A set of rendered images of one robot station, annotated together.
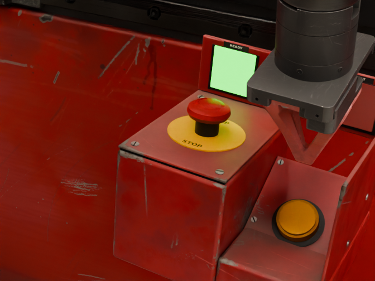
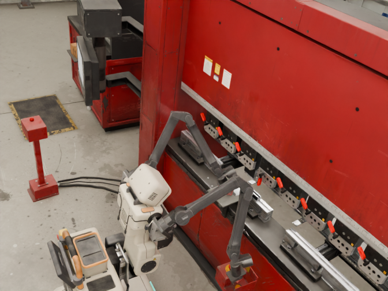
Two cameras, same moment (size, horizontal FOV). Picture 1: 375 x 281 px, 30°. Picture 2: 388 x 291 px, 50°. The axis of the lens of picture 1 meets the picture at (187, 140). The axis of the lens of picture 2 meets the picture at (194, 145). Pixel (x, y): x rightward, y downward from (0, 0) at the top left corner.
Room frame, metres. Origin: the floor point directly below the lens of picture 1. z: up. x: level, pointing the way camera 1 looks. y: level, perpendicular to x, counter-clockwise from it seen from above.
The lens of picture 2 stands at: (-0.98, -0.66, 2.85)
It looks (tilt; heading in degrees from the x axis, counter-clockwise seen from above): 36 degrees down; 34
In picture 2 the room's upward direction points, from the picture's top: 8 degrees clockwise
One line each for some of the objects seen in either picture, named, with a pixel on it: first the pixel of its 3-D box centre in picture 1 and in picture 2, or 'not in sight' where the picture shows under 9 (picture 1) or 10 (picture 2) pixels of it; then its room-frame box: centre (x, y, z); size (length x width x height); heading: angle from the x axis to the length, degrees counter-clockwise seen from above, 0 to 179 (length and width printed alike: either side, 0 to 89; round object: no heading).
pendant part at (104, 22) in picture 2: not in sight; (99, 53); (0.96, 1.60, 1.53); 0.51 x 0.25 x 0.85; 57
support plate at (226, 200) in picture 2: not in sight; (230, 192); (0.93, 0.27, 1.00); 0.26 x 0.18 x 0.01; 162
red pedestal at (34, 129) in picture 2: not in sight; (38, 158); (0.65, 2.10, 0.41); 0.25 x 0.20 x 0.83; 162
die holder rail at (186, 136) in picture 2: not in sight; (200, 150); (1.24, 0.75, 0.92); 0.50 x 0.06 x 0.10; 72
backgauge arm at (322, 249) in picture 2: not in sight; (341, 242); (1.25, -0.46, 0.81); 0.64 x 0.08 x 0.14; 162
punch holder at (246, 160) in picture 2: not in sight; (251, 153); (1.08, 0.25, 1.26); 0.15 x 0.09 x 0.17; 72
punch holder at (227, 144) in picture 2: not in sight; (232, 138); (1.14, 0.44, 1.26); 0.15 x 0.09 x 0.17; 72
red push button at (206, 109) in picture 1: (207, 121); not in sight; (0.57, -0.02, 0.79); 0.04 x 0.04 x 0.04
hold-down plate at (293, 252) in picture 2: not in sight; (299, 260); (0.83, -0.33, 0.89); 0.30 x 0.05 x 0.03; 72
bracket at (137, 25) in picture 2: not in sight; (127, 30); (1.21, 1.55, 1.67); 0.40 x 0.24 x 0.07; 72
